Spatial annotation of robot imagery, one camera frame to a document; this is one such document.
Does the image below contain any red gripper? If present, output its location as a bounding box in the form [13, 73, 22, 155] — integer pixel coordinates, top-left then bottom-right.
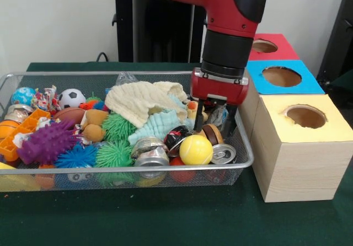
[190, 67, 250, 140]

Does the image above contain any clear blue-printed plastic packet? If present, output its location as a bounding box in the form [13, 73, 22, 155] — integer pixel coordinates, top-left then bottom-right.
[207, 105, 228, 130]

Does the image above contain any small toy hamburger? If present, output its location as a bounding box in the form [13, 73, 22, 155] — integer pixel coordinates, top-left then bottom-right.
[201, 124, 224, 146]

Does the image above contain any cream knitted cloth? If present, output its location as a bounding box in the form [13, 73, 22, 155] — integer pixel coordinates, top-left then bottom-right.
[105, 81, 191, 128]

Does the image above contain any purple spiky ball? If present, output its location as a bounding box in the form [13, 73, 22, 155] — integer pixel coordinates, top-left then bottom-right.
[17, 119, 79, 165]

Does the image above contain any wooden box with three holes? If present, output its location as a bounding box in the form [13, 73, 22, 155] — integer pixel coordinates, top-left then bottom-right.
[239, 34, 353, 203]

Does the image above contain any clear shallow mesh bin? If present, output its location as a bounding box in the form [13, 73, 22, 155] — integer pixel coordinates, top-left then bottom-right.
[0, 71, 254, 192]

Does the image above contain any yellow tennis ball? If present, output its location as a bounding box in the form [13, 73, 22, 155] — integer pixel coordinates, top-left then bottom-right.
[179, 135, 213, 165]

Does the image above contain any silver can with pull tab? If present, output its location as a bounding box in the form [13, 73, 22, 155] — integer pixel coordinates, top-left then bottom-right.
[211, 143, 237, 165]

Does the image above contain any light teal cloth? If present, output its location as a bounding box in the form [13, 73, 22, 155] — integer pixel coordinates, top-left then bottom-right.
[128, 94, 195, 147]

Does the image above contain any crushed silver can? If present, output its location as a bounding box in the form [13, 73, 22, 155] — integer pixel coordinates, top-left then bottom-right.
[131, 137, 170, 167]

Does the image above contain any green spiky ball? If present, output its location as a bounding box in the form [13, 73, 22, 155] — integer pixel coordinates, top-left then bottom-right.
[95, 140, 135, 168]

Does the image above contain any dark green table cloth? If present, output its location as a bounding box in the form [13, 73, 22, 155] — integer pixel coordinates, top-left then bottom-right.
[0, 63, 353, 246]

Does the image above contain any small soccer ball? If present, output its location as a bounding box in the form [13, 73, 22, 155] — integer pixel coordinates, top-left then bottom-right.
[58, 88, 87, 110]

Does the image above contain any black side stand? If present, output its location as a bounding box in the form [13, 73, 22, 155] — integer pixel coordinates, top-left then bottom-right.
[317, 0, 353, 89]

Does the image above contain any small orange basketball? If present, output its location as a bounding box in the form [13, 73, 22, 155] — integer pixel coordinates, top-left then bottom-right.
[0, 120, 20, 141]

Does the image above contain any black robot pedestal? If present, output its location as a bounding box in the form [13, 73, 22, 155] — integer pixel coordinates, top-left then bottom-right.
[106, 0, 207, 63]

